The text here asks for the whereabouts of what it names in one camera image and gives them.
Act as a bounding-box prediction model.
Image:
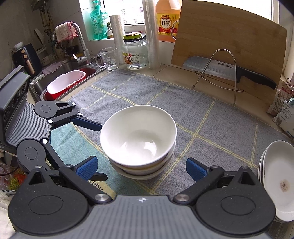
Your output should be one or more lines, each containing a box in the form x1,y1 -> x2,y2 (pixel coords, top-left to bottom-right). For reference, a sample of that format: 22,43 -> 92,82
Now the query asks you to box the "floral bowl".
110,155 -> 173,180
109,141 -> 176,175

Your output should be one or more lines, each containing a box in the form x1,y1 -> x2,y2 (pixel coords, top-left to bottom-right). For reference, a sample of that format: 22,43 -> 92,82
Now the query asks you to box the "white bowl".
100,105 -> 177,167

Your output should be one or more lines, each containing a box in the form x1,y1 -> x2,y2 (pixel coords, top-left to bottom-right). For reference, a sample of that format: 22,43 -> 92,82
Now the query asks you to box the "white plate with fruit print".
263,140 -> 293,222

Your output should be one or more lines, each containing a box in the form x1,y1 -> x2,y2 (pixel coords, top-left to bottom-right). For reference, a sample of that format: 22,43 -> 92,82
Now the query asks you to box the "chrome kitchen faucet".
52,22 -> 92,65

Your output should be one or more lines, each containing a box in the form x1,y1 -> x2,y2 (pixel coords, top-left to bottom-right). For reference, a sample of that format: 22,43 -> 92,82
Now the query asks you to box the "teal cloth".
50,124 -> 149,198

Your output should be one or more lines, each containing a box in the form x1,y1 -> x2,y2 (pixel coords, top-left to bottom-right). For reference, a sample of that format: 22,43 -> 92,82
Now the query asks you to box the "white basin in sink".
46,70 -> 86,95

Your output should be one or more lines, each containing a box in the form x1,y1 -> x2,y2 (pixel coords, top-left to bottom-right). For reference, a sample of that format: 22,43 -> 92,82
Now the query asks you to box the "steel sink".
28,58 -> 106,104

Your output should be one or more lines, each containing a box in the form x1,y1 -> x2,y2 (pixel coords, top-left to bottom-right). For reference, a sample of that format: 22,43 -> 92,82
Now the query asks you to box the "red basin in sink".
43,67 -> 96,101

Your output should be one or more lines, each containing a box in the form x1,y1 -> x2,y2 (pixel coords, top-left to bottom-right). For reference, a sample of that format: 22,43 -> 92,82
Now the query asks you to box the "glass measuring mug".
95,47 -> 119,71

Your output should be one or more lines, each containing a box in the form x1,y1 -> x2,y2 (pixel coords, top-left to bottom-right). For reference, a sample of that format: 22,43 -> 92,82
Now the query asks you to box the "large clear glass jar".
121,32 -> 148,70

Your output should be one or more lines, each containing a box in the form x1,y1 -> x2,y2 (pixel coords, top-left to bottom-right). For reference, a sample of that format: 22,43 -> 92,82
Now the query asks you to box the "pink dish cloth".
55,21 -> 78,43

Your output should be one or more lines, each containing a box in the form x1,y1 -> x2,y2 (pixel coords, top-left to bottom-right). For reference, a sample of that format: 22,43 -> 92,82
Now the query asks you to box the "thin plastic bag roll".
110,15 -> 125,65

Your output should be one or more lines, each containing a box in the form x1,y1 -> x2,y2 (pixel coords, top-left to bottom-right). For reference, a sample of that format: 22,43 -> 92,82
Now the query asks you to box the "white clipped plastic bag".
273,98 -> 294,140

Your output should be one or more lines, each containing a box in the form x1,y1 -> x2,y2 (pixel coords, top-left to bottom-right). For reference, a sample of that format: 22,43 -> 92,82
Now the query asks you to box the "green detergent bottle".
90,1 -> 108,40

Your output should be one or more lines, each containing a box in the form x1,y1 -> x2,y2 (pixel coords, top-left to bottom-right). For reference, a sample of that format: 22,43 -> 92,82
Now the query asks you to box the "red white packet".
267,78 -> 293,117

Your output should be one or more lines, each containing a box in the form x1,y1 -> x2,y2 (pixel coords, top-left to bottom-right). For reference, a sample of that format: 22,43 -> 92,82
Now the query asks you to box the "plastic wrap roll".
142,0 -> 160,69

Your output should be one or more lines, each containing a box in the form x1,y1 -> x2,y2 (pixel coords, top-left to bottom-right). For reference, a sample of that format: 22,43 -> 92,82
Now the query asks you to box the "orange cooking wine jug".
155,0 -> 182,42

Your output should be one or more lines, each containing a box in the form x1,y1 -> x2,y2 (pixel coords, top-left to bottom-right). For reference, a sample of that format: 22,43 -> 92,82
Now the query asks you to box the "bamboo cutting board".
171,0 -> 288,106

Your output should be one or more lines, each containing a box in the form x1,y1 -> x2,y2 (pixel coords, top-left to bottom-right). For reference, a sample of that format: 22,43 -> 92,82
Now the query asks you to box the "wire board stand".
188,48 -> 237,106

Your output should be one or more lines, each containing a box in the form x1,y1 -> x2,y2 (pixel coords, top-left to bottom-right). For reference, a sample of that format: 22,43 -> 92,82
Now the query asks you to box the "black handled santoku knife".
183,56 -> 277,90

